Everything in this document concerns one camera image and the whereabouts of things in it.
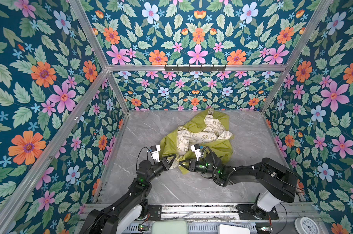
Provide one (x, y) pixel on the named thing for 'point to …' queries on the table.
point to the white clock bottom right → (305, 225)
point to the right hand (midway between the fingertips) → (179, 164)
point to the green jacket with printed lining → (210, 129)
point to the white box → (226, 229)
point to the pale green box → (169, 226)
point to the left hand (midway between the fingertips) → (176, 153)
